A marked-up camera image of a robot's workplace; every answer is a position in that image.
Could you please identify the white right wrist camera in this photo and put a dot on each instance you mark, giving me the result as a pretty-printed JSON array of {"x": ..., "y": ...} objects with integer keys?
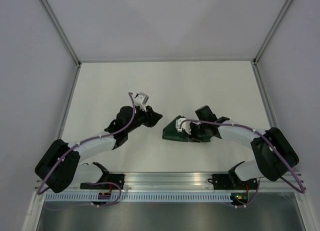
[{"x": 183, "y": 125}]

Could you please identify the aluminium left frame post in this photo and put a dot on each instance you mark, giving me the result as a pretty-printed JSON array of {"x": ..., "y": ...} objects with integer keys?
[{"x": 59, "y": 29}]

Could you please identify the dark green cloth napkin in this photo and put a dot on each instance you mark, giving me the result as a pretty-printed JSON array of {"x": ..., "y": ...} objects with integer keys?
[{"x": 170, "y": 133}]

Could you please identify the aluminium front rail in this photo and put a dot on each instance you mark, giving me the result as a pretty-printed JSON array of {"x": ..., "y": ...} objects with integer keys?
[{"x": 187, "y": 181}]

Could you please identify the aluminium frame post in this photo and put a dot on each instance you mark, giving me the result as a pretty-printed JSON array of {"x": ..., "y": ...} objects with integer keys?
[
  {"x": 59, "y": 29},
  {"x": 271, "y": 32}
]

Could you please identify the aluminium right side rail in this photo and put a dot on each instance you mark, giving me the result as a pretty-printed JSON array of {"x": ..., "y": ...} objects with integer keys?
[{"x": 271, "y": 116}]

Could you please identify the aluminium right frame post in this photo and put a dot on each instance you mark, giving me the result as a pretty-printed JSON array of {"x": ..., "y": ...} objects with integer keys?
[{"x": 271, "y": 32}]

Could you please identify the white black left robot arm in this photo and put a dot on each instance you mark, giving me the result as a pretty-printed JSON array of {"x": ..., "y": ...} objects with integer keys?
[{"x": 60, "y": 164}]

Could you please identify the white slotted cable duct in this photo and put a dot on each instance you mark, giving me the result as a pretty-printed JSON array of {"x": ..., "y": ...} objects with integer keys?
[{"x": 149, "y": 197}]

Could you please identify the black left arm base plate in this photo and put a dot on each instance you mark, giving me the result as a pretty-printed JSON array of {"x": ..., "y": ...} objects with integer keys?
[{"x": 106, "y": 182}]

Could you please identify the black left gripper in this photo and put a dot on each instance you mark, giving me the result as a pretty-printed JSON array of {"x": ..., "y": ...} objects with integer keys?
[{"x": 152, "y": 117}]

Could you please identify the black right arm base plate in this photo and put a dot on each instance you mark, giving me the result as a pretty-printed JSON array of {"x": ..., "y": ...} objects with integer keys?
[{"x": 228, "y": 182}]

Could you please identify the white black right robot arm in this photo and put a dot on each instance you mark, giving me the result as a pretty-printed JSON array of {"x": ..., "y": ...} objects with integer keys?
[{"x": 243, "y": 135}]

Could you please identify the aluminium left side rail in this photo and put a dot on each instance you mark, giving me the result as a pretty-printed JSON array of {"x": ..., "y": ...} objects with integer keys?
[{"x": 68, "y": 96}]

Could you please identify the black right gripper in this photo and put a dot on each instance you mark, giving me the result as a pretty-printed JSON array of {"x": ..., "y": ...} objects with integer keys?
[{"x": 193, "y": 136}]

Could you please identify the aluminium rail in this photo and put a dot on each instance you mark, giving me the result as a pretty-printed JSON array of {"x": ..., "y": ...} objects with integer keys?
[
  {"x": 271, "y": 116},
  {"x": 187, "y": 181},
  {"x": 68, "y": 96}
]

